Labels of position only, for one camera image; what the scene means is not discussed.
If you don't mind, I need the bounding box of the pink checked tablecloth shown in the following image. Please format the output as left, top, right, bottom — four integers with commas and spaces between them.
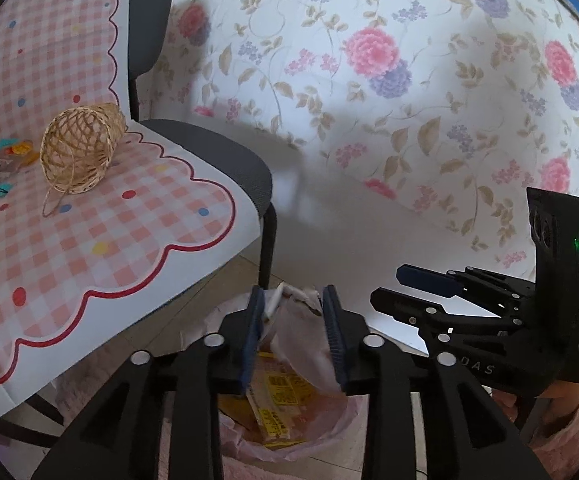
0, 0, 263, 428

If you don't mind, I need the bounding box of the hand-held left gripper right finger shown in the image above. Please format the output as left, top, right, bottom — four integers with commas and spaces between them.
322, 285, 553, 480

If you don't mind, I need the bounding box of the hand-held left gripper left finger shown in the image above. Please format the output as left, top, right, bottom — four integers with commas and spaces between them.
32, 286, 266, 480

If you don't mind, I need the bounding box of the yellow printed wrapper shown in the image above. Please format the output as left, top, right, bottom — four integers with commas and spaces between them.
220, 352, 320, 446

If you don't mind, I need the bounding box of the floral print sheet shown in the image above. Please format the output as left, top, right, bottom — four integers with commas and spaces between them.
134, 0, 579, 281

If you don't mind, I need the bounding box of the person's right hand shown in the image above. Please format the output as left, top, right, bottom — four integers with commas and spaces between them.
539, 380, 579, 413

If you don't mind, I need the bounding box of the grey office chair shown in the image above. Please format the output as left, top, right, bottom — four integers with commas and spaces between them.
0, 0, 278, 448

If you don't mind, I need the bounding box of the woven wicker basket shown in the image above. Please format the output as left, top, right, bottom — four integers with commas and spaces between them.
40, 102, 127, 218

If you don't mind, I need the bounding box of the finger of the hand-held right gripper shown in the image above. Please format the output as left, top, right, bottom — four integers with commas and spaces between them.
370, 287, 520, 356
397, 263, 535, 311

